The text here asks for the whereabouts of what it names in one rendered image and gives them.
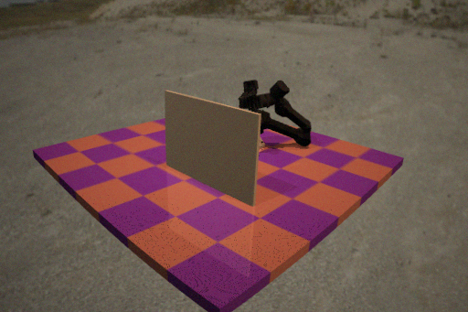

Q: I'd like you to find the brown flat board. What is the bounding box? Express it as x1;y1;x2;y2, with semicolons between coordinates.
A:
165;91;261;207

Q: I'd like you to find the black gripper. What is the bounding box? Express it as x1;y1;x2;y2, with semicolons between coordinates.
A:
239;80;270;113

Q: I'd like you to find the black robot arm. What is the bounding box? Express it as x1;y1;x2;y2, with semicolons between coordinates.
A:
239;81;311;146

